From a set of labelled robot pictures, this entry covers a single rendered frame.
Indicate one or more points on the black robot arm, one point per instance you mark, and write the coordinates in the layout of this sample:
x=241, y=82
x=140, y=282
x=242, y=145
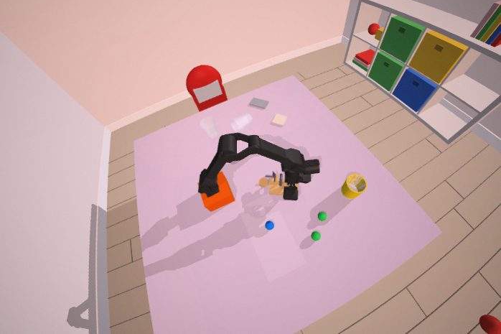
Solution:
x=292, y=161

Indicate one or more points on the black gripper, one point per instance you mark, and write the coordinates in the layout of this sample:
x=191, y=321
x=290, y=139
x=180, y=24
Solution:
x=290, y=192

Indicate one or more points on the grey flat rectangular tile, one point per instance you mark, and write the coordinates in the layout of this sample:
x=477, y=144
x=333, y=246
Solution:
x=259, y=103

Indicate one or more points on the white plastic cup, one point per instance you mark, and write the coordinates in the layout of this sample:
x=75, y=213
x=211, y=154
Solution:
x=208, y=125
x=238, y=124

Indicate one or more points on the peach flat bar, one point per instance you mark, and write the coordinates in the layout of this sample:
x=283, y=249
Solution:
x=279, y=119

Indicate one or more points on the yellow mug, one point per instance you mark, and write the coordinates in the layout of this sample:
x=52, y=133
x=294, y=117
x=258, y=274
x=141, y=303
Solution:
x=353, y=186

